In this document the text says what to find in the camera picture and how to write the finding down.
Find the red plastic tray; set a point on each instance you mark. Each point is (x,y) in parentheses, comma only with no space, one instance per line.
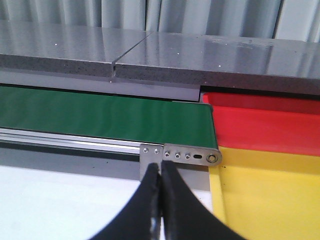
(266,123)

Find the green conveyor belt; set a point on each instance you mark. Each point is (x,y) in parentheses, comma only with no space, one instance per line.
(107,116)

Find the grey pleated curtain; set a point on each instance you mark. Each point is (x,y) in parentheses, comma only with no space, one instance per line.
(271,19)

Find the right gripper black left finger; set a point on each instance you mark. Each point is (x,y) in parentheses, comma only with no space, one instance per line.
(140,218)

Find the steel conveyor support bracket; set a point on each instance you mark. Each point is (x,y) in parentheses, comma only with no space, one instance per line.
(148,154)

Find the right grey stone slab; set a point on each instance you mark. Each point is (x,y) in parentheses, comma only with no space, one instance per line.
(274,65)

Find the grey stone slab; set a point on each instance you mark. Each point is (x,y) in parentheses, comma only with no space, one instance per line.
(65,49)
(274,65)

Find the aluminium conveyor side rail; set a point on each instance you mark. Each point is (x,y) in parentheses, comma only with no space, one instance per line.
(26,137)

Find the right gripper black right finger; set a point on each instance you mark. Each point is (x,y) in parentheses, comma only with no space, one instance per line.
(184,216)

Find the left grey stone slab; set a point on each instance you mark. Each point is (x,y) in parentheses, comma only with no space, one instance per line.
(65,49)

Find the yellow plastic tray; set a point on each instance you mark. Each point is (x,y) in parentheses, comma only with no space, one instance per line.
(266,195)

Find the steel conveyor end plate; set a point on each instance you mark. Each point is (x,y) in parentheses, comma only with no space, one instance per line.
(193,155)

